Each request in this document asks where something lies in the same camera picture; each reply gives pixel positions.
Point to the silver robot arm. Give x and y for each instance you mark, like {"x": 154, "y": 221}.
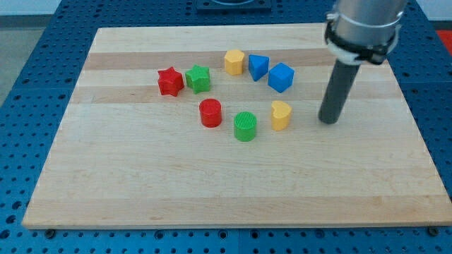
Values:
{"x": 363, "y": 30}

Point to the green cylinder block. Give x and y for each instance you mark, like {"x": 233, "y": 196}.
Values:
{"x": 245, "y": 126}

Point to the red cylinder block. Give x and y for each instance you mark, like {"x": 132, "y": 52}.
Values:
{"x": 210, "y": 112}

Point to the wooden board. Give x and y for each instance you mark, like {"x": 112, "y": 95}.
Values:
{"x": 127, "y": 157}

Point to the yellow heart block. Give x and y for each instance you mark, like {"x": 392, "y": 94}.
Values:
{"x": 281, "y": 113}

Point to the green star block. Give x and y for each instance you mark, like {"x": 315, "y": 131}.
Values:
{"x": 198, "y": 79}

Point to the yellow hexagon block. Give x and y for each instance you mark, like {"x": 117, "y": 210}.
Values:
{"x": 234, "y": 61}

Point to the blue triangle block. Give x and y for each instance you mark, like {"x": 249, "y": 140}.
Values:
{"x": 258, "y": 66}

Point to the red star block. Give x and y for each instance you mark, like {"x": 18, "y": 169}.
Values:
{"x": 170, "y": 82}

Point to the blue cube block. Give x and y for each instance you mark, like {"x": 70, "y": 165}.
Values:
{"x": 280, "y": 77}

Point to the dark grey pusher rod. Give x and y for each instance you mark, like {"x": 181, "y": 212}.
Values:
{"x": 337, "y": 91}

